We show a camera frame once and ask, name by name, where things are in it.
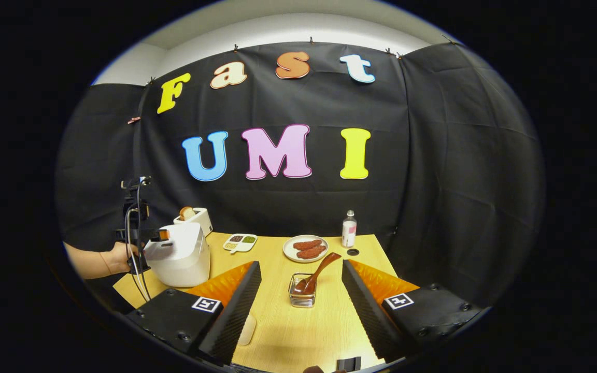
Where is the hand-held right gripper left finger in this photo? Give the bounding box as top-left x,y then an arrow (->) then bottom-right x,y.
126,261 -> 262,366

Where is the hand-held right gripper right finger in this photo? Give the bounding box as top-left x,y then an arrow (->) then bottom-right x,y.
342,259 -> 483,363

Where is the white rice cooker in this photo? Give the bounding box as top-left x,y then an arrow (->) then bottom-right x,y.
144,222 -> 211,288

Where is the metal wire chopstick holder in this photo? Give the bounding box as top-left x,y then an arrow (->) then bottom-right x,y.
289,273 -> 317,308

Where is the brown wooden spoon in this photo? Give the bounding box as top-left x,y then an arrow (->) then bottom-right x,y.
294,252 -> 342,295

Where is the white toaster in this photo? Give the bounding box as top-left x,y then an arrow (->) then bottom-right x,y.
173,207 -> 214,236

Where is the white divided dish of grains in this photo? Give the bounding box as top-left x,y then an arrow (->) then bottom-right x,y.
223,233 -> 258,254

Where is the white round plate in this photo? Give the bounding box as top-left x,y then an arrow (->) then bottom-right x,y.
282,235 -> 329,263

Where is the clear bottle with pink label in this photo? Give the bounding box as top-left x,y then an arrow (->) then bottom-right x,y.
342,210 -> 357,248

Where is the black backdrop cloth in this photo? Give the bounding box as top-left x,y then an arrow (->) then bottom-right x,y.
55,41 -> 545,311

